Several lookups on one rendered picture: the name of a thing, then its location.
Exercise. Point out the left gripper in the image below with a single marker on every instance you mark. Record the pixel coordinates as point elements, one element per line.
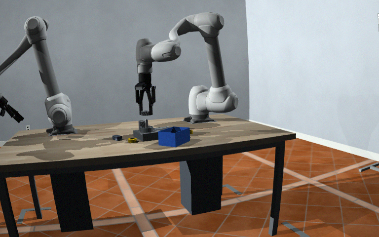
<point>151,96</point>

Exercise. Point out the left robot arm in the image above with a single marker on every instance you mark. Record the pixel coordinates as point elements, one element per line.
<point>220,98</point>

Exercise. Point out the grey toothed gear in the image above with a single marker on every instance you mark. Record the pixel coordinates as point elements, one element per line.
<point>145,113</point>

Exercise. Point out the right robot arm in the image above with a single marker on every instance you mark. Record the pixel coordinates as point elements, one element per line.
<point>58,105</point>

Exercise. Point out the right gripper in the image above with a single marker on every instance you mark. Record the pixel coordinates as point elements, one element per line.
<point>11,111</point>

